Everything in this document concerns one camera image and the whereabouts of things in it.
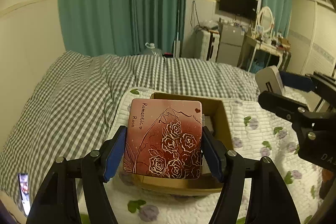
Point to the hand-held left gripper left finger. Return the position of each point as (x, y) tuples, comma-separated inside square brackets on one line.
[(115, 158)]

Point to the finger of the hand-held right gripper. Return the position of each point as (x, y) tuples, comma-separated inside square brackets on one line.
[(296, 82), (281, 106)]

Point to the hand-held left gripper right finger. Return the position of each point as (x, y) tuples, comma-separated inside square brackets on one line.
[(212, 158)]

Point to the white charger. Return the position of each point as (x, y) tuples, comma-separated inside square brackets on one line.
[(270, 77)]

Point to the brown cardboard box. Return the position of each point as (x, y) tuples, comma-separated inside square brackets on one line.
[(170, 186)]

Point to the red rose tin box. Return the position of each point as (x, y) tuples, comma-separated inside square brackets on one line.
[(162, 134)]

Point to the dark suitcase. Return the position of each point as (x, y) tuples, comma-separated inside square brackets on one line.
[(286, 61)]

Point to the floral quilted mat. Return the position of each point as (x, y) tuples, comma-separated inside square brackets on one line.
[(262, 129)]

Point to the blue basket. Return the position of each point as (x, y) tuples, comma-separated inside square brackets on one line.
[(259, 66)]

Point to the white louvred wardrobe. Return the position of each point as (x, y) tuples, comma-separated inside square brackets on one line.
[(315, 43)]

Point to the white dressing table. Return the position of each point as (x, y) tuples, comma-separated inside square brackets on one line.
[(262, 47)]

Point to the oval white mirror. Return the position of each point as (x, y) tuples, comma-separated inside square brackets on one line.
[(265, 19)]

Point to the silver fridge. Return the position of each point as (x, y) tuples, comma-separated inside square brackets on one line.
[(229, 43)]

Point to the smartphone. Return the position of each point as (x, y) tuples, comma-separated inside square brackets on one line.
[(24, 190)]

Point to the white washing machine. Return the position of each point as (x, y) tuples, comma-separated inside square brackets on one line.
[(204, 44)]

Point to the clear plastic bag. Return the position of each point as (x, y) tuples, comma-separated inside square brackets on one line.
[(209, 24)]

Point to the large water bottle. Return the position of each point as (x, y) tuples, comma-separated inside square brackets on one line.
[(152, 50)]

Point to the white mop pole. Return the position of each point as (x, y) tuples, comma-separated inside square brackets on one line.
[(177, 29)]

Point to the black wall television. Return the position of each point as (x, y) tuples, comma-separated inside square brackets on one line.
[(237, 3)]

